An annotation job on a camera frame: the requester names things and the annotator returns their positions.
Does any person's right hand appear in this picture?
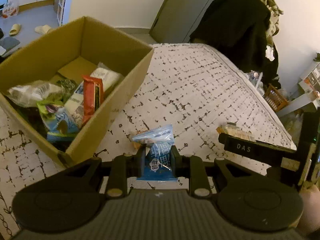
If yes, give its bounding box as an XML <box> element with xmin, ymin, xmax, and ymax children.
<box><xmin>297</xmin><ymin>185</ymin><xmax>319</xmax><ymax>236</ymax></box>

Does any black coat pile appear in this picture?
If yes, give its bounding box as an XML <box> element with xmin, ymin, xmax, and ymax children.
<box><xmin>190</xmin><ymin>0</ymin><xmax>278</xmax><ymax>85</ymax></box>

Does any patterned beige garment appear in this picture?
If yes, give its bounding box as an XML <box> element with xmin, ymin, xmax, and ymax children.
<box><xmin>261</xmin><ymin>0</ymin><xmax>284</xmax><ymax>47</ymax></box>

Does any white flat snack packet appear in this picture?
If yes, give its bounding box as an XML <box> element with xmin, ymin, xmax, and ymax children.
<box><xmin>65</xmin><ymin>81</ymin><xmax>84</xmax><ymax>128</ymax></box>

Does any brown cardboard box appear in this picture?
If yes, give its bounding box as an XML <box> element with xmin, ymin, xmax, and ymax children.
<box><xmin>0</xmin><ymin>16</ymin><xmax>155</xmax><ymax>168</ymax></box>

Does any red white plastic bag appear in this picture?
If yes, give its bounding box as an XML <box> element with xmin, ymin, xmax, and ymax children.
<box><xmin>2</xmin><ymin>0</ymin><xmax>19</xmax><ymax>18</ymax></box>

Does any orange plastic basket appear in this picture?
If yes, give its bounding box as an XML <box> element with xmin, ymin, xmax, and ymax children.
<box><xmin>263</xmin><ymin>84</ymin><xmax>289</xmax><ymax>112</ymax></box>

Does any green snack packet in box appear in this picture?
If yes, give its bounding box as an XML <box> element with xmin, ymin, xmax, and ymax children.
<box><xmin>49</xmin><ymin>73</ymin><xmax>78</xmax><ymax>103</ymax></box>

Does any beige slipper right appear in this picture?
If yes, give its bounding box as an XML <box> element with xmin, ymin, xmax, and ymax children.
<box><xmin>34</xmin><ymin>24</ymin><xmax>53</xmax><ymax>35</ymax></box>

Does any grey cloth on floor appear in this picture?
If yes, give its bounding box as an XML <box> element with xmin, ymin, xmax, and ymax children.
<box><xmin>0</xmin><ymin>37</ymin><xmax>20</xmax><ymax>56</ymax></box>

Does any white patterned bed cover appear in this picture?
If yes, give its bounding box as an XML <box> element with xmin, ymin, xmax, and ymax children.
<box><xmin>1</xmin><ymin>44</ymin><xmax>295</xmax><ymax>239</ymax></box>

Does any clear plastic snack bag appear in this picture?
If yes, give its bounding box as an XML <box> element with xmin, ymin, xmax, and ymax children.
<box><xmin>4</xmin><ymin>80</ymin><xmax>66</xmax><ymax>108</ymax></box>

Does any beige slipper left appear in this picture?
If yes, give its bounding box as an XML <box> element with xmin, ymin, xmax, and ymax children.
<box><xmin>9</xmin><ymin>23</ymin><xmax>21</xmax><ymax>36</ymax></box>

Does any red candy bar packet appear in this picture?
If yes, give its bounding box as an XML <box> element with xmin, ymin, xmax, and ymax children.
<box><xmin>82</xmin><ymin>76</ymin><xmax>104</xmax><ymax>126</ymax></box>

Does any green blue snack packet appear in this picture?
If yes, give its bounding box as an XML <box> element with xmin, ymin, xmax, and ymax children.
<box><xmin>37</xmin><ymin>100</ymin><xmax>79</xmax><ymax>143</ymax></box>

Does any white shelf unit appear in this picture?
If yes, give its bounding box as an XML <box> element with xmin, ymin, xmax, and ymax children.
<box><xmin>277</xmin><ymin>61</ymin><xmax>319</xmax><ymax>118</ymax></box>

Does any tan cracker packet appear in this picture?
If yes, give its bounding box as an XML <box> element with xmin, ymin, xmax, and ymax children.
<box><xmin>216</xmin><ymin>122</ymin><xmax>255</xmax><ymax>142</ymax></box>

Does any grey door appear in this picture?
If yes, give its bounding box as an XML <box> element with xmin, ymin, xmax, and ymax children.
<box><xmin>150</xmin><ymin>0</ymin><xmax>213</xmax><ymax>43</ymax></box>

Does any beige slipper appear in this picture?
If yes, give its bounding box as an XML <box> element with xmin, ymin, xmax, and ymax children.
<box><xmin>9</xmin><ymin>23</ymin><xmax>21</xmax><ymax>36</ymax></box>
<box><xmin>34</xmin><ymin>24</ymin><xmax>53</xmax><ymax>35</ymax></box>

